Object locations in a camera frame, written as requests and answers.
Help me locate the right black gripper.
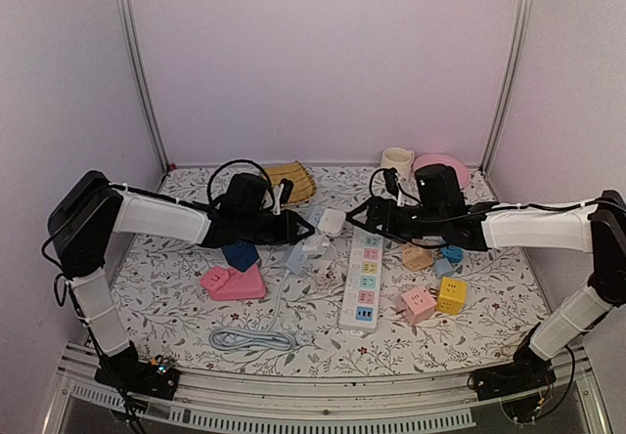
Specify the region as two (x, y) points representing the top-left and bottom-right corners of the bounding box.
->
(346, 196), (447, 244)

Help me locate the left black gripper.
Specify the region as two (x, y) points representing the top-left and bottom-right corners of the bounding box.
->
(239, 209), (316, 246)

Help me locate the grey-blue small power strip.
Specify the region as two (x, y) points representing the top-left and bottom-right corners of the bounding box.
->
(284, 205), (330, 275)

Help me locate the dark blue cube adapter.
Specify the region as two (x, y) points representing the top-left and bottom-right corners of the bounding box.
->
(221, 240), (260, 273)

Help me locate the beige cube socket adapter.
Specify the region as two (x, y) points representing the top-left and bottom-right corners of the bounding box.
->
(402, 243), (434, 272)

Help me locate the light blue plug adapter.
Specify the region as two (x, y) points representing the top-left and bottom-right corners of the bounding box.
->
(432, 258), (455, 279)

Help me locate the pink triangular power strip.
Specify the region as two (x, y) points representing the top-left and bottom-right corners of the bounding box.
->
(200, 265), (266, 301)

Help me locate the white power strip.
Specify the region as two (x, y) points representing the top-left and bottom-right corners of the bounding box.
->
(338, 228), (383, 336)

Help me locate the bright blue plug adapter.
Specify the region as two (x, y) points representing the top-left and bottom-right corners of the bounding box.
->
(441, 245), (464, 264)

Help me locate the pink cube socket adapter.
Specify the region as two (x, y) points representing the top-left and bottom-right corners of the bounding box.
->
(395, 286), (437, 326)

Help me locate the yellow cube socket adapter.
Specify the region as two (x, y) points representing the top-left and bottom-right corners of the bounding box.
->
(436, 277), (468, 315)

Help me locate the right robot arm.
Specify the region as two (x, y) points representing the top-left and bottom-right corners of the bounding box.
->
(347, 190), (625, 391)

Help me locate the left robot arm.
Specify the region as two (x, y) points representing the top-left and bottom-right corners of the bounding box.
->
(41, 170), (315, 389)

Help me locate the woven bamboo tray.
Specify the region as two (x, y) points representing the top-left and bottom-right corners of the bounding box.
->
(264, 161), (317, 205)

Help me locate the cream ceramic mug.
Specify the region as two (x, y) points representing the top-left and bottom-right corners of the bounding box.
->
(380, 147), (415, 180)

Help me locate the floral tablecloth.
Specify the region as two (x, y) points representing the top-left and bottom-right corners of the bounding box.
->
(112, 226), (549, 377)

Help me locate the pink plate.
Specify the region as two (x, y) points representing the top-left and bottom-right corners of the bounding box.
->
(412, 153), (470, 189)

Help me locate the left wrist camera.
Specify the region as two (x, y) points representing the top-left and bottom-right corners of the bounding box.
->
(206, 158), (293, 215)

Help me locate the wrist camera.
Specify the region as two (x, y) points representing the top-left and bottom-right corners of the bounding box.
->
(414, 164), (467, 217)
(206, 158), (293, 215)

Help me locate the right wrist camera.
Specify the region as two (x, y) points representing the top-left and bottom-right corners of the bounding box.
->
(414, 164), (467, 217)

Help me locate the grey power strip cord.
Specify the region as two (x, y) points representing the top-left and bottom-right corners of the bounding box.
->
(208, 328), (314, 352)

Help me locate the right aluminium frame post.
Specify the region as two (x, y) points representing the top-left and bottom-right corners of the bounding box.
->
(480, 0), (533, 177)

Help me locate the aluminium frame post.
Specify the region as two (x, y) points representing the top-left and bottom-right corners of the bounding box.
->
(116, 0), (170, 173)
(480, 0), (533, 177)

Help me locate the front aluminium rail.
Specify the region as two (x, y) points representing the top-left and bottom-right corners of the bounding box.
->
(43, 343), (612, 433)

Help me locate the left aluminium frame post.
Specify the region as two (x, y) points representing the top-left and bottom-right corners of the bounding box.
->
(116, 0), (170, 173)

